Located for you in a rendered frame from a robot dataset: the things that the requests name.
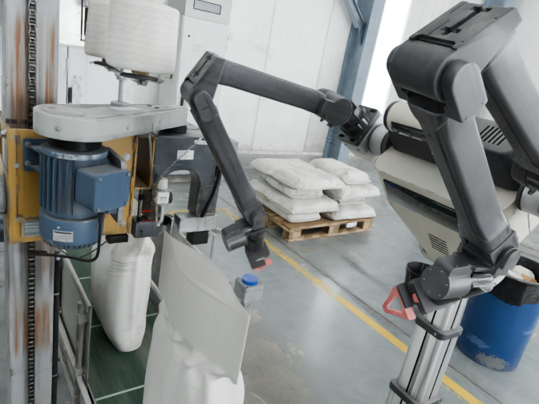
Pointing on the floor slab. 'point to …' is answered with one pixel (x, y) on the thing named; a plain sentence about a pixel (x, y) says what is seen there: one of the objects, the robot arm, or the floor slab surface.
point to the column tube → (14, 337)
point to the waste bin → (501, 321)
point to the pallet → (292, 231)
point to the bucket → (414, 268)
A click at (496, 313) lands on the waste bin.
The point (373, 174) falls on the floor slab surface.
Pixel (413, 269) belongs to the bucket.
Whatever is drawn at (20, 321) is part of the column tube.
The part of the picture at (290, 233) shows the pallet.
